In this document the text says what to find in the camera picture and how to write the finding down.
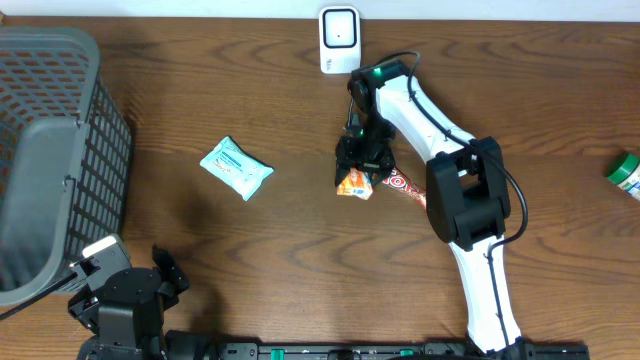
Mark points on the red chocolate bar wrapper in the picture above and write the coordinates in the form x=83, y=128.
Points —
x=400, y=182

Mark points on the white barcode scanner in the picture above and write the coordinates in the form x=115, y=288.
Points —
x=339, y=39

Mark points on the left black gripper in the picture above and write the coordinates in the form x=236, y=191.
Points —
x=176, y=277

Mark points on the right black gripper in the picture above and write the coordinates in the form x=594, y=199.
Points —
x=380, y=163

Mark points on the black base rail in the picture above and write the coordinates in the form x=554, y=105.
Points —
x=521, y=350

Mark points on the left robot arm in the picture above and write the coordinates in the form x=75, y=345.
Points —
x=143, y=340

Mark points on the orange snack packet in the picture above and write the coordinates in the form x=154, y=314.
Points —
x=355, y=184

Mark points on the green lid jar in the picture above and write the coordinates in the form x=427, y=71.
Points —
x=624, y=173

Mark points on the grey plastic basket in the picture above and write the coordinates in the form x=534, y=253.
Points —
x=65, y=156

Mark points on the teal wet wipes pack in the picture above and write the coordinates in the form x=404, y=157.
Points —
x=229, y=163

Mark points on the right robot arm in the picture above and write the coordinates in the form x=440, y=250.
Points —
x=467, y=187

